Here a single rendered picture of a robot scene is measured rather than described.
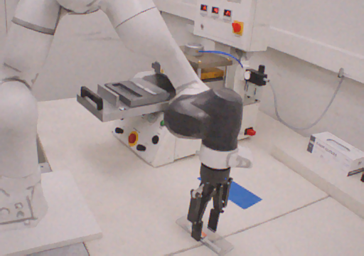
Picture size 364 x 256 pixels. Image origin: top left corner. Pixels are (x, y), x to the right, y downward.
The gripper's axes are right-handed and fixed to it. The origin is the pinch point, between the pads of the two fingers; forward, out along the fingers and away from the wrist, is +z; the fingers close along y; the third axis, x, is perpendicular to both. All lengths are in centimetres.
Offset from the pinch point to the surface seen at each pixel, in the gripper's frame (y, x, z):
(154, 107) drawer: -15.6, -43.6, -16.3
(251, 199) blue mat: -26.9, -4.0, 4.6
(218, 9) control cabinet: -53, -53, -50
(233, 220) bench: -13.3, -0.1, 4.6
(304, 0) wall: -97, -38, -58
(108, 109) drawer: 1, -48, -17
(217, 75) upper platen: -45, -42, -25
